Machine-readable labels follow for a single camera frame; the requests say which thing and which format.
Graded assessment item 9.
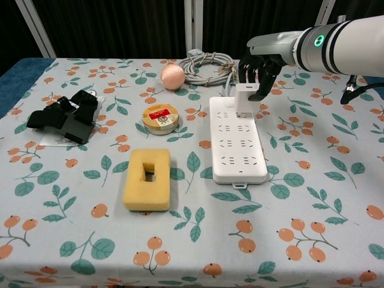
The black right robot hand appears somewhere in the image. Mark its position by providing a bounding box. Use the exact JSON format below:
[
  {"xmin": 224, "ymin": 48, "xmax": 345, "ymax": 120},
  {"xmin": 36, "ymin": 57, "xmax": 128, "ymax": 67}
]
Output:
[{"xmin": 239, "ymin": 33, "xmax": 301, "ymax": 102}]

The white power adapter plug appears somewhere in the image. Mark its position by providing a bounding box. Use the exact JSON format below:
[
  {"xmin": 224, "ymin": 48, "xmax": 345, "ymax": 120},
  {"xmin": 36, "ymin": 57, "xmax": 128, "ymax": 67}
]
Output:
[{"xmin": 233, "ymin": 83, "xmax": 259, "ymax": 113}]

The white power strip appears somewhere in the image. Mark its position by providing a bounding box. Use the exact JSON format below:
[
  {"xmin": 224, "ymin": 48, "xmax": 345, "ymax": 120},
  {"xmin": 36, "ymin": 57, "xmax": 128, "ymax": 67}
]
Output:
[{"xmin": 209, "ymin": 96, "xmax": 269, "ymax": 191}]

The pink ball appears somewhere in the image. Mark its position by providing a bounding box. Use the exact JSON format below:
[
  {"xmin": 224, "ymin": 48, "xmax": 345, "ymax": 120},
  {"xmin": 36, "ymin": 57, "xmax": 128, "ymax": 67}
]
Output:
[{"xmin": 160, "ymin": 64, "xmax": 185, "ymax": 91}]

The round tin with red label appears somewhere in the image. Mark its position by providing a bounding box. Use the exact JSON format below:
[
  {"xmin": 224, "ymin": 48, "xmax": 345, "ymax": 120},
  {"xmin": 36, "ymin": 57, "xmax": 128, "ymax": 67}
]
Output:
[{"xmin": 142, "ymin": 104, "xmax": 179, "ymax": 136}]

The dark curtain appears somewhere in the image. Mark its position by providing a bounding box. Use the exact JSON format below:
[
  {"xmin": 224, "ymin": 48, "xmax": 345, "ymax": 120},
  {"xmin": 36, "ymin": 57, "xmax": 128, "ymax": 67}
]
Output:
[{"xmin": 0, "ymin": 0, "xmax": 384, "ymax": 79}]

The yellow sponge with rectangular hole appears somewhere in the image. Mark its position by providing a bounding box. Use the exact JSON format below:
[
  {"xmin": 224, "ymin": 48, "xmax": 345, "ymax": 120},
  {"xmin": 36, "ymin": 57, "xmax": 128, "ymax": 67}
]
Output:
[{"xmin": 122, "ymin": 149, "xmax": 172, "ymax": 212}]

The floral tablecloth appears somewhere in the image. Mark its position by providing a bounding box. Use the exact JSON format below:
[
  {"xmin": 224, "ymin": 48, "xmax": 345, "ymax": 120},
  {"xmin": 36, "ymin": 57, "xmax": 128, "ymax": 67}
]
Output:
[{"xmin": 0, "ymin": 58, "xmax": 384, "ymax": 288}]

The clear plastic bag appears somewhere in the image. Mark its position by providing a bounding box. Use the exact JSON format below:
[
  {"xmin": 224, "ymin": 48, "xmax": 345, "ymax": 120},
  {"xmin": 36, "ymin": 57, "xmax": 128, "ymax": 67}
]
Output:
[{"xmin": 38, "ymin": 87, "xmax": 108, "ymax": 148}]

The grey cable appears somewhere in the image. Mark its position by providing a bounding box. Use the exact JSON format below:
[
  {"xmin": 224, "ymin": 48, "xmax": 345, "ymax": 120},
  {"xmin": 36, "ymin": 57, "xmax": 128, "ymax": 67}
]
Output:
[{"xmin": 178, "ymin": 49, "xmax": 244, "ymax": 97}]

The white metal frame post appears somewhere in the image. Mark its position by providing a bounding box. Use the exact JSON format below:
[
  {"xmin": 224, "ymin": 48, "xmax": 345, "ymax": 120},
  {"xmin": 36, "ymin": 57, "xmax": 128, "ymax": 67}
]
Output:
[
  {"xmin": 311, "ymin": 0, "xmax": 337, "ymax": 31},
  {"xmin": 16, "ymin": 0, "xmax": 57, "ymax": 59},
  {"xmin": 184, "ymin": 0, "xmax": 204, "ymax": 59}
]

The black arm cable with connector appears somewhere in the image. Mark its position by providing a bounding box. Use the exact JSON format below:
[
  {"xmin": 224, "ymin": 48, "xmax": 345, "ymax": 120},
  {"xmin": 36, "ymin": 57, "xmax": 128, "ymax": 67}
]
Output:
[{"xmin": 340, "ymin": 73, "xmax": 384, "ymax": 105}]

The black strap holder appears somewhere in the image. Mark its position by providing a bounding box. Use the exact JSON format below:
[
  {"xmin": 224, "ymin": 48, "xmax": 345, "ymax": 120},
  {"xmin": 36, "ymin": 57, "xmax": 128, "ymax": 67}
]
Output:
[{"xmin": 26, "ymin": 89, "xmax": 100, "ymax": 145}]

